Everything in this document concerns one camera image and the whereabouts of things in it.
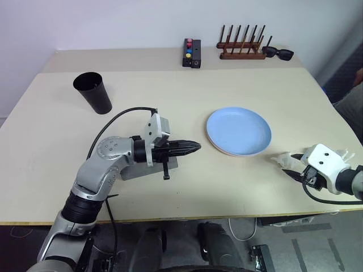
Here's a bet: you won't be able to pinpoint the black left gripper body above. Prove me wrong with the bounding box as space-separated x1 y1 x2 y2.
151 137 174 181

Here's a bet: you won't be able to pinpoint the white floor cable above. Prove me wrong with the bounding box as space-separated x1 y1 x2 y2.
228 217 258 242

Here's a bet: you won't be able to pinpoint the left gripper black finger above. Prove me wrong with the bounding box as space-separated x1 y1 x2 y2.
171 139 202 150
171 147 202 156

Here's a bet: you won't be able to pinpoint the brown wooden peg rack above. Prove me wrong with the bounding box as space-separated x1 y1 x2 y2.
216 24 273 60

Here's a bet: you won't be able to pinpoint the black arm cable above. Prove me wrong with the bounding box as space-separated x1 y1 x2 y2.
301 181 363 205
86 106 159 267

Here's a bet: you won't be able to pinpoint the black sunglasses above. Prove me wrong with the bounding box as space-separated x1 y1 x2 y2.
261 45 295 62

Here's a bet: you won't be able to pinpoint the pink round plate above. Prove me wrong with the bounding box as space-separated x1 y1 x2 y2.
206 135 267 158

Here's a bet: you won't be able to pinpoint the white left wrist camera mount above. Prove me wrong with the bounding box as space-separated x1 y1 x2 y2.
142 112 172 168

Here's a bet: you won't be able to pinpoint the person in grey clothing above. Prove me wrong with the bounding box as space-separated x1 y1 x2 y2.
331 67 363 148

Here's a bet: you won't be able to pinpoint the white tissue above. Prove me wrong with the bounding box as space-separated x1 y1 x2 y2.
271 147 356 168

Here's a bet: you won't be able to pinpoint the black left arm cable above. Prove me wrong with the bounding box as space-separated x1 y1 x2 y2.
86 106 159 267

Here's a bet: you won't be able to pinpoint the black box with coloured buttons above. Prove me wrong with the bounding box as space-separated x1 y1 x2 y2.
181 38 195 68

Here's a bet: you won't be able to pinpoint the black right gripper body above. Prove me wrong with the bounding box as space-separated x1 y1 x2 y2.
297 165 328 190

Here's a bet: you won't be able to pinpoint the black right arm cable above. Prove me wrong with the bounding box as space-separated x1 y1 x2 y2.
301 181 363 205

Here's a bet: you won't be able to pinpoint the grey flat metal plate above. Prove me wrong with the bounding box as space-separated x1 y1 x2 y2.
120 157 179 181

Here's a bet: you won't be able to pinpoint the black plastic cup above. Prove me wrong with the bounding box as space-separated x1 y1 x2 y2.
73 71 113 115

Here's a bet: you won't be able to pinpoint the small black floor box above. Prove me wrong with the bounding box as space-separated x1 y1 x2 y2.
248 244 272 269

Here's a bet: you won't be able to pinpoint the black rounded shape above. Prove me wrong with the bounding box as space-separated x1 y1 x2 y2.
197 222 245 272
132 226 168 272

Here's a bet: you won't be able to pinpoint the blue round plate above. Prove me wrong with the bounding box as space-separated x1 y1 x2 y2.
206 106 272 156

